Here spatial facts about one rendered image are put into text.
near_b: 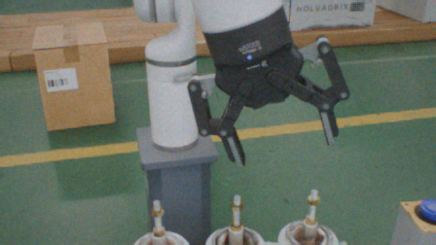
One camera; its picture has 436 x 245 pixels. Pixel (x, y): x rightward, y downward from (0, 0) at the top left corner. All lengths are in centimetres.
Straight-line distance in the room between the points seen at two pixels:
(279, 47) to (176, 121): 47
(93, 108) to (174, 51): 90
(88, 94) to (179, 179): 81
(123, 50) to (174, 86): 147
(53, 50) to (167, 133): 80
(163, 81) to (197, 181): 21
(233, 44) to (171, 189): 54
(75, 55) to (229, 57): 121
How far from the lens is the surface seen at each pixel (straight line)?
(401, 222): 76
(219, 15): 37
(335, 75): 42
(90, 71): 159
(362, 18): 269
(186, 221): 93
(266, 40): 38
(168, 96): 81
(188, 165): 85
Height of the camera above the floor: 74
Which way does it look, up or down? 27 degrees down
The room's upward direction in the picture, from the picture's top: straight up
